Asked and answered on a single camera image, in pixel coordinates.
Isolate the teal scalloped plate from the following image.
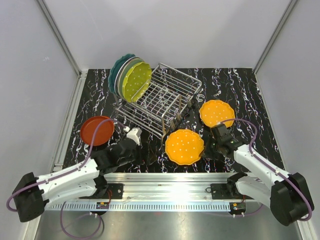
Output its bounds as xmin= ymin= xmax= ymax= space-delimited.
xmin=108 ymin=53 xmax=136 ymax=94

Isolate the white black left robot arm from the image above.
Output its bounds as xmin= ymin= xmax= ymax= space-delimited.
xmin=12 ymin=138 xmax=141 ymax=223

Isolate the orange round plastic plate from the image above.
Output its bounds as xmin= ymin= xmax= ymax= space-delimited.
xmin=79 ymin=115 xmax=115 ymax=147

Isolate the silver wire dish rack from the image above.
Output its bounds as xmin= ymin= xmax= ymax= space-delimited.
xmin=115 ymin=63 xmax=202 ymax=143

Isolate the small circuit board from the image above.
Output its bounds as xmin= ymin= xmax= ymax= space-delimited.
xmin=232 ymin=202 xmax=247 ymax=213
xmin=96 ymin=202 xmax=110 ymax=209

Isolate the white plate green rim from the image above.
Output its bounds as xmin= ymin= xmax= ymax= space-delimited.
xmin=114 ymin=56 xmax=138 ymax=97

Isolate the aluminium frame post right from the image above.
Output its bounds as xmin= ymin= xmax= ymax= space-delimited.
xmin=253 ymin=0 xmax=299 ymax=75

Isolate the right small circuit board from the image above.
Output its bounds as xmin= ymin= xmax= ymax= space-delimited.
xmin=232 ymin=202 xmax=247 ymax=213

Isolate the left small circuit board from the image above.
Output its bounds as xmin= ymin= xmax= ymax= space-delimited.
xmin=96 ymin=202 xmax=110 ymax=209

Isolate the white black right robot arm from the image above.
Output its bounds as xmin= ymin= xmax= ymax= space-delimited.
xmin=208 ymin=123 xmax=315 ymax=226

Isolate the aluminium front mounting rail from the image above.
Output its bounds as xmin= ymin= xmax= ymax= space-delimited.
xmin=45 ymin=173 xmax=261 ymax=214

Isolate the aluminium frame rail left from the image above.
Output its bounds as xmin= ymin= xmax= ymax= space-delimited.
xmin=35 ymin=0 xmax=84 ymax=106

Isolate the lime green dotted plate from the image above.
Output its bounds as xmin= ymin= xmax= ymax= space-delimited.
xmin=122 ymin=61 xmax=152 ymax=103

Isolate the orange dotted scalloped plate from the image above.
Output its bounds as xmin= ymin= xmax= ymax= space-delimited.
xmin=165 ymin=129 xmax=205 ymax=166

